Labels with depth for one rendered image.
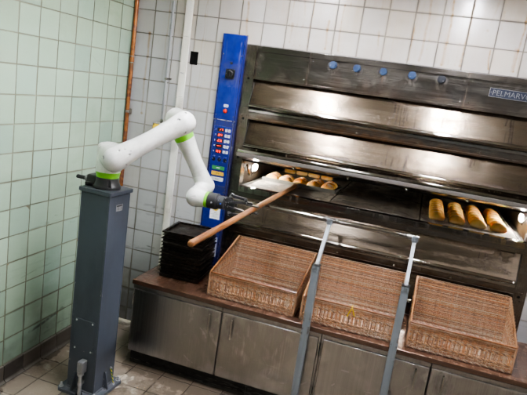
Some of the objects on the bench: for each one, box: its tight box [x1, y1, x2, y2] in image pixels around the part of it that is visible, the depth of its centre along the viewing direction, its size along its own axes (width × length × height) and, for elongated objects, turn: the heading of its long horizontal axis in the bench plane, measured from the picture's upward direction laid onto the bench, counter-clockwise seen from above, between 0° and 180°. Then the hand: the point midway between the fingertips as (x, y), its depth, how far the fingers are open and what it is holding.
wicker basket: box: [207, 235, 318, 317], centre depth 338 cm, size 49×56×28 cm
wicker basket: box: [405, 276, 519, 374], centre depth 307 cm, size 49×56×28 cm
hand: (252, 208), depth 296 cm, fingers closed on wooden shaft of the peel, 3 cm apart
